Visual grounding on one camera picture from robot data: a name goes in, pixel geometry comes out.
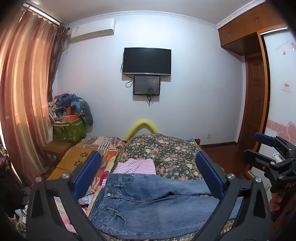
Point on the wooden bed frame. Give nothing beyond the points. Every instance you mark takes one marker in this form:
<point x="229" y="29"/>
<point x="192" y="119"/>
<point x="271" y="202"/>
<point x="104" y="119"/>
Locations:
<point x="197" y="141"/>

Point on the black wall television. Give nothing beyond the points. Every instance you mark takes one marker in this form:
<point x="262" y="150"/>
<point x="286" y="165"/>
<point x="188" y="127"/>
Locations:
<point x="146" y="61"/>

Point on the patchwork bed sheet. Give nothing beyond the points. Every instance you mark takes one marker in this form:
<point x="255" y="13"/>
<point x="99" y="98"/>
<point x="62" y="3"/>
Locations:
<point x="108" y="148"/>

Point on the small white sticker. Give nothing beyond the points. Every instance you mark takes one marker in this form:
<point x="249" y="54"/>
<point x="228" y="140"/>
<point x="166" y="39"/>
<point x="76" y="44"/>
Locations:
<point x="287" y="86"/>

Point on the brown patterned curtain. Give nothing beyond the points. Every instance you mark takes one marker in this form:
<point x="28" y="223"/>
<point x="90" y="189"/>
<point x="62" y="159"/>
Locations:
<point x="57" y="58"/>

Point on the dark floral blanket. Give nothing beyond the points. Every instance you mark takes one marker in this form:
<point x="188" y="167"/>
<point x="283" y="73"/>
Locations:
<point x="171" y="153"/>

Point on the person's right hand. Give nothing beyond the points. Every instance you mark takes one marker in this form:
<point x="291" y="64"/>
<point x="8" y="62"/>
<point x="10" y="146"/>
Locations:
<point x="276" y="201"/>

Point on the brown wooden door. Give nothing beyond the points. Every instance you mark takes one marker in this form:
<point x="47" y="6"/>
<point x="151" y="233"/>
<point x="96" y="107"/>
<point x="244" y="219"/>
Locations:
<point x="253" y="97"/>

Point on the wooden stool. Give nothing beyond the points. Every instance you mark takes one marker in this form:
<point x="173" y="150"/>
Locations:
<point x="56" y="147"/>

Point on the pile of clothes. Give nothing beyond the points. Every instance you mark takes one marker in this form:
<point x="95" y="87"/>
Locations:
<point x="74" y="104"/>

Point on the pink striped garment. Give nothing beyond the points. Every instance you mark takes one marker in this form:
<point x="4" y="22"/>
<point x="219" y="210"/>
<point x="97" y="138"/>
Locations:
<point x="138" y="166"/>

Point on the pink striped curtain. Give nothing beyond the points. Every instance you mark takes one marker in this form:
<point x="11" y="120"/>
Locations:
<point x="27" y="92"/>

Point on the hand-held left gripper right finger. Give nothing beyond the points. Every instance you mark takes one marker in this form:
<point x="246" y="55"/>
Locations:
<point x="208" y="176"/>

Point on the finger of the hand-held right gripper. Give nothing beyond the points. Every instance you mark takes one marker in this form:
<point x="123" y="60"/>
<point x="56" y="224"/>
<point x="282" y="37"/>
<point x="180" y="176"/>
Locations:
<point x="254" y="158"/>
<point x="264" y="137"/>

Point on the wooden overhead cabinet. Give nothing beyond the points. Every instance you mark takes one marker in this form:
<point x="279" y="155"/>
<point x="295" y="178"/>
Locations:
<point x="242" y="25"/>

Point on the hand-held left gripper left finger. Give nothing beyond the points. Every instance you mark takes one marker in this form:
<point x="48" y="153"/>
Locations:
<point x="90" y="172"/>

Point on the white air conditioner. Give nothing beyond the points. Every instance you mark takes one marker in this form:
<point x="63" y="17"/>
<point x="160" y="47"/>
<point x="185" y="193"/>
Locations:
<point x="92" y="30"/>

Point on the crumpled white cloth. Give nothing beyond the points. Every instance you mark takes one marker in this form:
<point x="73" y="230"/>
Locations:
<point x="84" y="200"/>

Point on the small black monitor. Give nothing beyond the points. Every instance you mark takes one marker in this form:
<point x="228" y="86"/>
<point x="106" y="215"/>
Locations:
<point x="145" y="85"/>

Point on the blue jeans pants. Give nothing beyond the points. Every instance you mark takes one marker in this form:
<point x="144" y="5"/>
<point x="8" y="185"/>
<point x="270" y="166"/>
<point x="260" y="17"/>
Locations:
<point x="143" y="204"/>

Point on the metal curtain rod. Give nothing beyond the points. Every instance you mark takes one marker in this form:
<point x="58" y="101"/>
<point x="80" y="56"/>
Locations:
<point x="46" y="14"/>

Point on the yellow foam tube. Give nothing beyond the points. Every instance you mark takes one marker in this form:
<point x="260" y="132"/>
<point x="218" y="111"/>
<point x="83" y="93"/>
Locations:
<point x="132" y="131"/>

